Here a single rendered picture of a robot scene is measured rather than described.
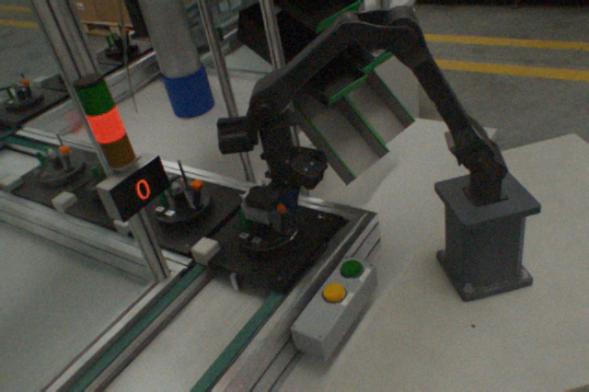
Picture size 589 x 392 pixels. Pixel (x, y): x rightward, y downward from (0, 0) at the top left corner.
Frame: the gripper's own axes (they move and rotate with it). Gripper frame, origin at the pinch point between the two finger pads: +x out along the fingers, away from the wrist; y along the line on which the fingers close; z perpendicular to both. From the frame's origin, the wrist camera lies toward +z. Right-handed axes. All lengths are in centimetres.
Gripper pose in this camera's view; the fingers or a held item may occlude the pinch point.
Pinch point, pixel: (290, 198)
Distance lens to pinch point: 109.8
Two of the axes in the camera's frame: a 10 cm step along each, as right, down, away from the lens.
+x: 1.8, 8.0, 5.8
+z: 8.2, 2.0, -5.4
